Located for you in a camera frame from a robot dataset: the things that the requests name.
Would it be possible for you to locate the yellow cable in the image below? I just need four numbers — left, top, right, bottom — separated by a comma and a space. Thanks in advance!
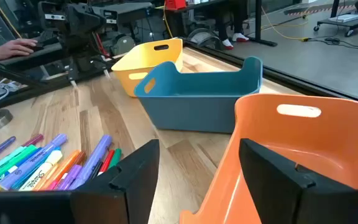
162, 5, 174, 39
0, 0, 23, 40
261, 6, 310, 42

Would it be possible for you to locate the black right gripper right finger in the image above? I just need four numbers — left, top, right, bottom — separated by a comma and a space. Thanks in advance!
239, 138, 358, 224

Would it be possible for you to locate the grey side desk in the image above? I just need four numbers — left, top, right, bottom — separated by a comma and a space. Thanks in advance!
0, 40, 65, 67

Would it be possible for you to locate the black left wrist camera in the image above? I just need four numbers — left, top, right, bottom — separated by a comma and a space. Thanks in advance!
64, 3, 106, 35

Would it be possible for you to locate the person's hand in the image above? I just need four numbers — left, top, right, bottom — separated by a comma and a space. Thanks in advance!
0, 38, 39, 62

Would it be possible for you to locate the purple marker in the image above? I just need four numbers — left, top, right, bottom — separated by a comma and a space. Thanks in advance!
55, 164, 83, 191

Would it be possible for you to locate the green marker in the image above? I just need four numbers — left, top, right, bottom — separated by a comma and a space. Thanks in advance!
107, 148, 123, 170

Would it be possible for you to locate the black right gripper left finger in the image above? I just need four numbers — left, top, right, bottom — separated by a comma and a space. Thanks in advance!
0, 139, 161, 224

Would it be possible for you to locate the yellow highlighter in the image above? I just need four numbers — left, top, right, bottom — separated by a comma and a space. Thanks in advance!
19, 149, 64, 192

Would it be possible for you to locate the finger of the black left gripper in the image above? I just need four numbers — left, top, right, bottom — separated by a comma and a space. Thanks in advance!
99, 57, 111, 79
65, 60, 78, 88

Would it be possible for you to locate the black floor cable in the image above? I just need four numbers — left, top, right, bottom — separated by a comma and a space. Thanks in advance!
306, 35, 358, 53

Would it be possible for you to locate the yellow plastic bin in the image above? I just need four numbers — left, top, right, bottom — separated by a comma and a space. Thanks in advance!
111, 37, 185, 98

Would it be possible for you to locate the white flat box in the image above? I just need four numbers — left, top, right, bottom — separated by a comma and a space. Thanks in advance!
328, 13, 358, 24

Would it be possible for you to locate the orange plastic bin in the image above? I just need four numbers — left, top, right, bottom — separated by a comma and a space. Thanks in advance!
178, 93, 358, 224

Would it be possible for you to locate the teal plastic bin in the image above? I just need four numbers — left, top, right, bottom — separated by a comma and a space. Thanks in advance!
134, 55, 264, 134

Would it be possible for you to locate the red Expo marker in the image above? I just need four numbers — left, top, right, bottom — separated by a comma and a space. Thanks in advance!
97, 149, 116, 175

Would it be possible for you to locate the pink highlighter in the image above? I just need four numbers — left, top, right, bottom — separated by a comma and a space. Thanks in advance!
46, 172, 70, 191

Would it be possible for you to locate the orange highlighter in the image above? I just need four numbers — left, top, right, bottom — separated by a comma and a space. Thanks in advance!
32, 149, 82, 192

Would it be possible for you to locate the black computer mouse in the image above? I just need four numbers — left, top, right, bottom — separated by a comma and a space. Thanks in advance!
26, 42, 46, 53

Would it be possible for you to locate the green highlighter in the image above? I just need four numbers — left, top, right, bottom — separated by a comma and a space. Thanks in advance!
0, 144, 39, 191

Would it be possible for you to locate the black Expo marker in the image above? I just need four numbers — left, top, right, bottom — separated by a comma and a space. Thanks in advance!
88, 160, 104, 181

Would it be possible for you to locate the striped floor cable cover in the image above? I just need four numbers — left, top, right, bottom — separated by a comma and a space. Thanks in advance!
283, 3, 357, 17

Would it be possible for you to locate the lavender highlighter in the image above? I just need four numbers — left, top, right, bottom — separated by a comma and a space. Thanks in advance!
0, 133, 68, 191
68, 134, 114, 190

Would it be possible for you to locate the black desk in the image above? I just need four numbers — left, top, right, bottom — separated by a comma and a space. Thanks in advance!
165, 0, 278, 48

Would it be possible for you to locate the red box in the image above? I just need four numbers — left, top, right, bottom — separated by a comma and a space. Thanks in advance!
165, 0, 188, 11

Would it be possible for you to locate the black wheeled cart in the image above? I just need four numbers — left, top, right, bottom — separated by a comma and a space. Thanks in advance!
313, 0, 358, 38

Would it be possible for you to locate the white marker with red label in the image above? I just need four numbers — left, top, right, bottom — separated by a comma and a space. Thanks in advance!
72, 151, 87, 166

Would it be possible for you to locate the black floor fan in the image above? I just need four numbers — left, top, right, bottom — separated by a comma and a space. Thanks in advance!
186, 27, 226, 50

